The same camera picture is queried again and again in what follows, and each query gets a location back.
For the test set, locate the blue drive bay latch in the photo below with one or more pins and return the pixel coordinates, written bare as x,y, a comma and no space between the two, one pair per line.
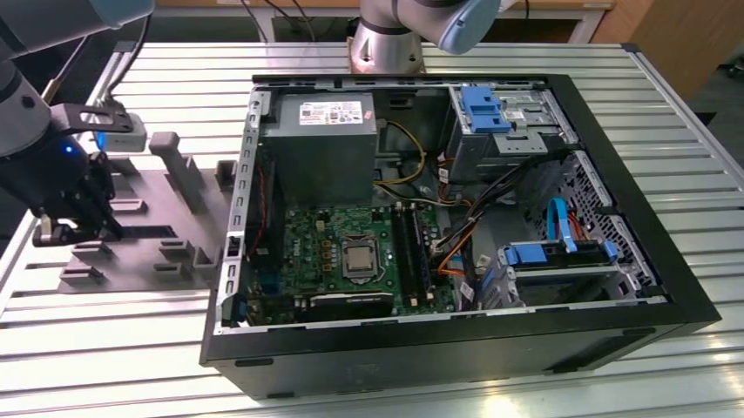
482,117

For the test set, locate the metal disk bay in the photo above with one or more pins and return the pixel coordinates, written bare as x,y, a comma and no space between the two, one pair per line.
569,273

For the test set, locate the grey power supply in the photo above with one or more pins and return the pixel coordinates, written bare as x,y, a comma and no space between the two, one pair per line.
319,165

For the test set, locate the black camera bracket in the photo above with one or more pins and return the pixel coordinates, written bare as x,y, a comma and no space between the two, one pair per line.
64,115

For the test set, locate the black graphics card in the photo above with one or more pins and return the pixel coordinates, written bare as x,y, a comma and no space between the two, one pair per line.
349,302

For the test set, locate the silver CPU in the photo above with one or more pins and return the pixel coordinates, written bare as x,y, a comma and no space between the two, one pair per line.
359,260

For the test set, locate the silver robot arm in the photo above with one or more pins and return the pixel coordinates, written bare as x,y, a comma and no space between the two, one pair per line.
383,43

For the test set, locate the grey parts rack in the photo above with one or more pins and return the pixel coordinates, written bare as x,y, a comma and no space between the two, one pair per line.
174,204

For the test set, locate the black PC case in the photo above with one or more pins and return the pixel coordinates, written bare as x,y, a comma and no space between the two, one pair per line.
406,361

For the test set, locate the green motherboard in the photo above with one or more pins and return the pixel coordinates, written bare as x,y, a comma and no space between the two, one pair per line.
307,244

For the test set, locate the grey metal drive cage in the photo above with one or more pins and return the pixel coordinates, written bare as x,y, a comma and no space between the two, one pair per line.
522,143

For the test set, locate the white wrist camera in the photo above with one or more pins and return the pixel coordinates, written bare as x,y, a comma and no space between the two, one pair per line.
124,139

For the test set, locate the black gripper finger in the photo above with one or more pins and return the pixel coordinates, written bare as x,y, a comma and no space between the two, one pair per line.
102,196
57,233

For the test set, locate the hard disk in blue carrier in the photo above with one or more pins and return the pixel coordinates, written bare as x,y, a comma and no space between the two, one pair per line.
525,254

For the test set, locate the CPU socket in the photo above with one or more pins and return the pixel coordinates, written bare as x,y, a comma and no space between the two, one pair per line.
349,278

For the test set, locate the wooden cabinet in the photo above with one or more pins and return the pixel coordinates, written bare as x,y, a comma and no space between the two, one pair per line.
685,39

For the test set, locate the black RAM slot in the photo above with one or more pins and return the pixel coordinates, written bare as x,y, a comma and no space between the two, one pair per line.
401,252

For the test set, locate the blue card retention latch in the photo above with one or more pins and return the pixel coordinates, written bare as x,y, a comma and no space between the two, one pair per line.
236,309

